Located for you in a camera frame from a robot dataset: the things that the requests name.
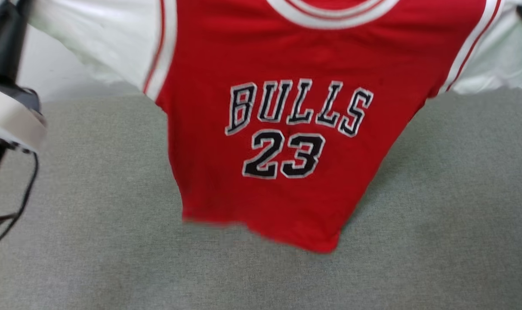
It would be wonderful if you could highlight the red Bulls 23 jersey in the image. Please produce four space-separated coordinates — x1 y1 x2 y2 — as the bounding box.
26 0 522 254

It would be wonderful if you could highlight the grey fabric sofa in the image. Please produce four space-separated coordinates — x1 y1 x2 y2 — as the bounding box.
0 86 522 310

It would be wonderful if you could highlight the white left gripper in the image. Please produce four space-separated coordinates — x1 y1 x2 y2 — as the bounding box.
0 0 47 154

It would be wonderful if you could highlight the thin black cable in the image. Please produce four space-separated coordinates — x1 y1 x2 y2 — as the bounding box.
0 150 40 259

